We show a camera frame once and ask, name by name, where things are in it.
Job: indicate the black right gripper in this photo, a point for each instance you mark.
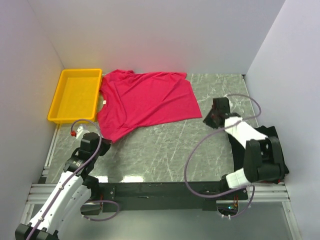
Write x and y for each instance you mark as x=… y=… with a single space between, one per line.
x=207 y=121

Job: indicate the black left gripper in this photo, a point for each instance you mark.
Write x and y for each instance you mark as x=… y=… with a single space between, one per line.
x=106 y=144

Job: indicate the red t shirt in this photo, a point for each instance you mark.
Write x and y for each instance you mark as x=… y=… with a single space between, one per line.
x=137 y=100

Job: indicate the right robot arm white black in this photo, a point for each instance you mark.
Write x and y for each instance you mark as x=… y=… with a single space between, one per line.
x=241 y=130

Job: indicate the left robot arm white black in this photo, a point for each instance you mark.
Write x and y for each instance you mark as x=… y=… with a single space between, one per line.
x=73 y=189

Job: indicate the folded black t shirt stack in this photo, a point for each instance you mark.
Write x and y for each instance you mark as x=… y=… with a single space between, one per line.
x=260 y=160

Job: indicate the yellow plastic tray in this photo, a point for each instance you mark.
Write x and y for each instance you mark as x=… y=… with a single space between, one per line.
x=76 y=96

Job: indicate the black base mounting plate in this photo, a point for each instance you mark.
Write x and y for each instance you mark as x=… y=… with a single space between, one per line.
x=143 y=196

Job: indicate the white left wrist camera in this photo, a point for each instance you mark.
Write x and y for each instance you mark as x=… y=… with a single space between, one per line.
x=79 y=131

